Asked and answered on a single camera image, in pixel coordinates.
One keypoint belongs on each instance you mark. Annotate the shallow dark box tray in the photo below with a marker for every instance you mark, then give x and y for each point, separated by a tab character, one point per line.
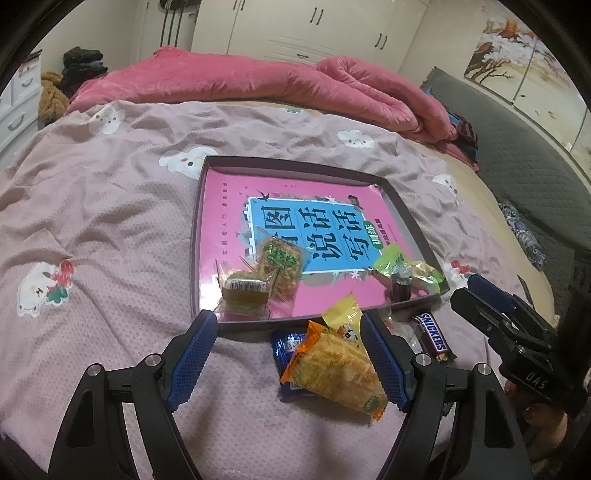
240	327

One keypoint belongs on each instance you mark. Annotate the yellow cartoon snack packet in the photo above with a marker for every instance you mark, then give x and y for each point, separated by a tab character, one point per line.
341	316

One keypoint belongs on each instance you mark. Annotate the brown knitted cloth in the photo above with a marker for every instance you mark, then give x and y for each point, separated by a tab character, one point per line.
51	99

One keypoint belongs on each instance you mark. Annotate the light green snack packet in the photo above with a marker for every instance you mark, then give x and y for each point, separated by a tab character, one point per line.
392	261

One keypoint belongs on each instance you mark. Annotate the pink book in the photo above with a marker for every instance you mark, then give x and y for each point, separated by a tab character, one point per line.
221	207

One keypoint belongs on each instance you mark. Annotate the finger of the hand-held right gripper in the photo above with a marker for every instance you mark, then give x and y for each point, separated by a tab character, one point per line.
494	295
475	314

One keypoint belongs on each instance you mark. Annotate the beige bed sheet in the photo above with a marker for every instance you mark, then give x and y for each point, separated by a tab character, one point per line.
485	207

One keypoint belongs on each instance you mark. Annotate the pink fleece blanket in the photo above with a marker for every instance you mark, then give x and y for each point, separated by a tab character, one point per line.
231	74

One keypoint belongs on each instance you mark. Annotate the small clear cake packet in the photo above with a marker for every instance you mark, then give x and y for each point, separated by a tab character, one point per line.
242	290

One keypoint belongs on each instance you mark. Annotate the person's right hand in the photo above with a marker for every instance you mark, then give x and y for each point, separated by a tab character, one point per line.
549	424

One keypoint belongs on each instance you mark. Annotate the yellow green candy packet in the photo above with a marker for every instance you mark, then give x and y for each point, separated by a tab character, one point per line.
422	272

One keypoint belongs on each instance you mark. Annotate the large orange yellow snack bag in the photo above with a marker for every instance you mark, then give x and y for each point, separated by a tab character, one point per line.
332	369

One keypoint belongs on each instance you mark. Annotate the white drawer unit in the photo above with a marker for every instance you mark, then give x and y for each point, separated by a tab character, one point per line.
14	106

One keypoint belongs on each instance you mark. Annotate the grey padded headboard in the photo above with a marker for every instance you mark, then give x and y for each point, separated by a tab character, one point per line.
521	161

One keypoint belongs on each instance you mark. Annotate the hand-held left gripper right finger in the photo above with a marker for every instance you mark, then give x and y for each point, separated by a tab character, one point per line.
383	360

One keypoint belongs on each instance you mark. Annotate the tree wall painting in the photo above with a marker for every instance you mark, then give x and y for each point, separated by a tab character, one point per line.
508	50

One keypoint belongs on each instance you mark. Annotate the blue snack packet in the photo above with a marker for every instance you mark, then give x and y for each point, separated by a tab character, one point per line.
284	350

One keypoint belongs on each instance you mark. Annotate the brown chocolate bar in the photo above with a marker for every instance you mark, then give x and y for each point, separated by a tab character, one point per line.
434	339

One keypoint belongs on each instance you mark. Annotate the blue patterned cloth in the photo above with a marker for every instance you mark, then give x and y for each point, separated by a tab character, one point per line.
521	235

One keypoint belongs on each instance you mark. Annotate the mauve printed quilt cover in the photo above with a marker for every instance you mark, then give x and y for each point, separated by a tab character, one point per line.
92	230

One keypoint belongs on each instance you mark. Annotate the dark striped cloth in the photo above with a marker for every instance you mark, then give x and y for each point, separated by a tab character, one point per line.
464	134

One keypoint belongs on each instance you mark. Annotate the white wardrobe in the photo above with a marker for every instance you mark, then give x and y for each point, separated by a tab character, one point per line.
277	27

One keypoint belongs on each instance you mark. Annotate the dark clothes pile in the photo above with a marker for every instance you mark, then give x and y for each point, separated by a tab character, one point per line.
81	62

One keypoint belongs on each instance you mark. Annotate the clear cracker packet green label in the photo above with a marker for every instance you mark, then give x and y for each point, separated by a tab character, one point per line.
277	263

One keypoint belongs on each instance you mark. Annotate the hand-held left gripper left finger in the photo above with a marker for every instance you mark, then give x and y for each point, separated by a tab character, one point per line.
196	355

